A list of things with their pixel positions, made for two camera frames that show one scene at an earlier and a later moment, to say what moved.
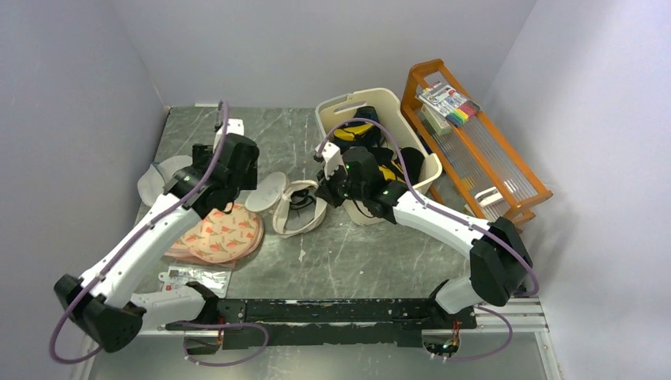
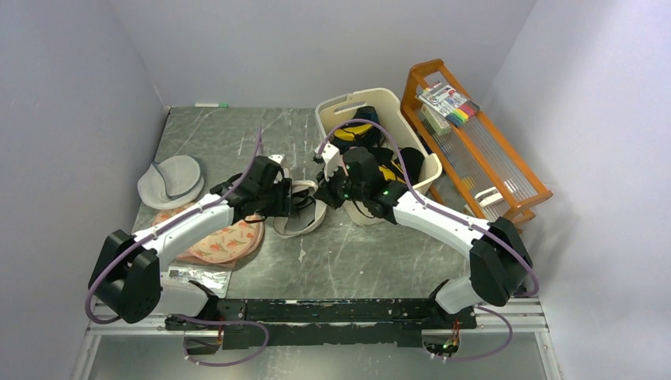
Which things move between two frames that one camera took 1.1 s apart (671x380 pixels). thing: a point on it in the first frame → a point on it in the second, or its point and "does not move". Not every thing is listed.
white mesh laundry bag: (297, 206) does not move
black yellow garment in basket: (361, 134) does not move
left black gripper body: (248, 181) → (277, 202)
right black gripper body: (338, 188) does not move
